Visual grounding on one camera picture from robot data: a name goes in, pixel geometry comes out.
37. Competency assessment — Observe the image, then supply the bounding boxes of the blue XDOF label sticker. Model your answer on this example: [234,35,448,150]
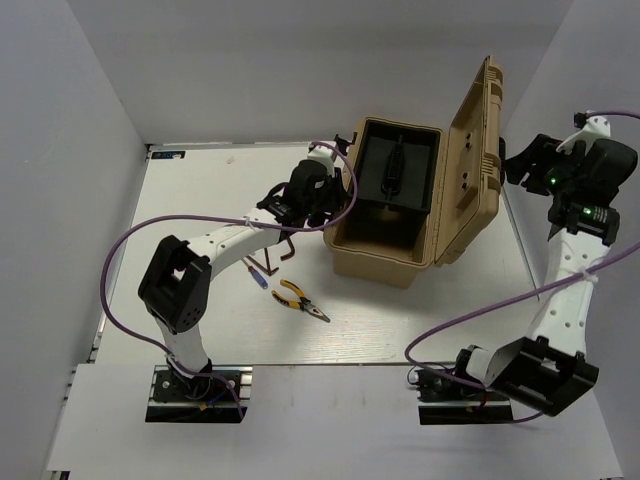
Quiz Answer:
[151,151,186,160]

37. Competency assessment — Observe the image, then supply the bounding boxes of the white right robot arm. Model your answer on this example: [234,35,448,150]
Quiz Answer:
[451,133,638,417]

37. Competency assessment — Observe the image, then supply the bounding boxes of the black toolbox inner tray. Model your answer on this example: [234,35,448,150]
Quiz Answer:
[354,118,442,216]

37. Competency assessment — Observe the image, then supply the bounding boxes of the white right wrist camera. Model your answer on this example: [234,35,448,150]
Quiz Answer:
[556,111,611,155]

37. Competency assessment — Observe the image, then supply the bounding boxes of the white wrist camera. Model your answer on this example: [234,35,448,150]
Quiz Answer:
[307,143,337,178]
[556,111,611,155]

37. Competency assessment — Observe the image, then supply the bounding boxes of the blue red screwdriver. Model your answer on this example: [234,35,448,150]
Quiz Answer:
[242,258,269,290]

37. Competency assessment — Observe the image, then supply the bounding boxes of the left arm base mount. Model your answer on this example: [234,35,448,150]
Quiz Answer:
[145,365,253,424]

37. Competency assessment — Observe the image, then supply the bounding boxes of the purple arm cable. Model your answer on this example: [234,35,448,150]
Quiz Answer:
[403,107,640,424]
[101,140,361,421]

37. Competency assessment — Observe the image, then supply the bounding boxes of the large brown hex key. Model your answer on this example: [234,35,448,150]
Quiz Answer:
[280,238,296,262]

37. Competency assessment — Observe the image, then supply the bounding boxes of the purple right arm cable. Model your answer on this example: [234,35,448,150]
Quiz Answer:
[403,107,640,424]

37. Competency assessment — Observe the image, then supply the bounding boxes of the yellow black needle-nose pliers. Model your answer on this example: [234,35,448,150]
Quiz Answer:
[271,279,331,323]

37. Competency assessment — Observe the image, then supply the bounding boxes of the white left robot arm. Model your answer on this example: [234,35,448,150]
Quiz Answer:
[138,156,346,399]

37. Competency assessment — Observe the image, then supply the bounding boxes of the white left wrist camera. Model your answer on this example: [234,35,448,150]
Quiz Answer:
[307,143,337,178]

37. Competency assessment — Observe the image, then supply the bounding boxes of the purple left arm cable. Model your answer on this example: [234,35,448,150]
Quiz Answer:
[101,140,361,421]

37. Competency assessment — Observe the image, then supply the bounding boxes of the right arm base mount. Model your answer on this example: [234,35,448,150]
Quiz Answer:
[406,366,514,426]

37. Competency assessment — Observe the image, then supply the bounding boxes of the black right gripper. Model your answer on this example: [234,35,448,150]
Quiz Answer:
[503,133,590,197]

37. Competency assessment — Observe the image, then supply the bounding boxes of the tan plastic toolbox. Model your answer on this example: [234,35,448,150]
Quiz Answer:
[323,57,505,288]

